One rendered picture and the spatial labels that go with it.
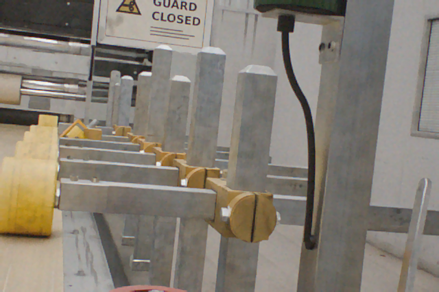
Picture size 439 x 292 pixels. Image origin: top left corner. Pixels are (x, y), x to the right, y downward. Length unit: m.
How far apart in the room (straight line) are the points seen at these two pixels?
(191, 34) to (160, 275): 1.91
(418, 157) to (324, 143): 5.38
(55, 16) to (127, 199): 2.32
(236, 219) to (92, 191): 0.16
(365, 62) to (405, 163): 5.55
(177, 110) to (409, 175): 4.84
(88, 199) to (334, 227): 0.33
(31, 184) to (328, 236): 0.34
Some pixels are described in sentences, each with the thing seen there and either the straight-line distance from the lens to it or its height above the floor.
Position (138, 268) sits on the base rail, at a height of 0.71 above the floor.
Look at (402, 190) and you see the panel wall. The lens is 6.06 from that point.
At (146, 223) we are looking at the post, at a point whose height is 0.80.
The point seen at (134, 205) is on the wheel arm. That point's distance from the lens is 0.76.
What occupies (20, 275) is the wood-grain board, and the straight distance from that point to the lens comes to 0.61.
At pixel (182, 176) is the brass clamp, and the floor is 0.95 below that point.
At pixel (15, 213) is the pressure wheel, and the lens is 0.74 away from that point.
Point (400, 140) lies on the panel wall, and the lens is 6.15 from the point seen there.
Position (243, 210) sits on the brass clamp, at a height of 0.95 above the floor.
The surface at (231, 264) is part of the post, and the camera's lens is 0.75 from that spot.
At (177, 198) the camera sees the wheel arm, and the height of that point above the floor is 0.95.
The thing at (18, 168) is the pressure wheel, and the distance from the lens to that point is 0.75.
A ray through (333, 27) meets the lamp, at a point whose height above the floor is 1.12.
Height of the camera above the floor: 1.05
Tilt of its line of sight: 3 degrees down
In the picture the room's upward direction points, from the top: 6 degrees clockwise
